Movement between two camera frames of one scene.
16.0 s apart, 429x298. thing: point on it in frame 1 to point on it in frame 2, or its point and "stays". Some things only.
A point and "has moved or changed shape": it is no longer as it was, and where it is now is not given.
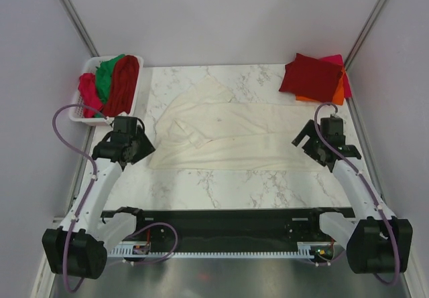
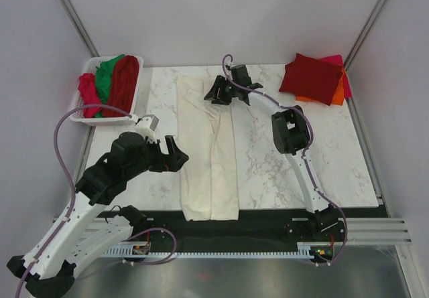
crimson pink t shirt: x=87 y=87 stays
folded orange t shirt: x=338 y=97 stays
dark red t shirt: x=123 y=87 stays
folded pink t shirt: x=338 y=59 stays
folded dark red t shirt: x=312 y=78 stays
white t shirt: x=205 y=129 has moved or changed shape
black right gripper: x=308 y=130 to x=212 y=93
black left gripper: x=147 y=146 to x=177 y=157
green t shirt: x=104 y=73 stays
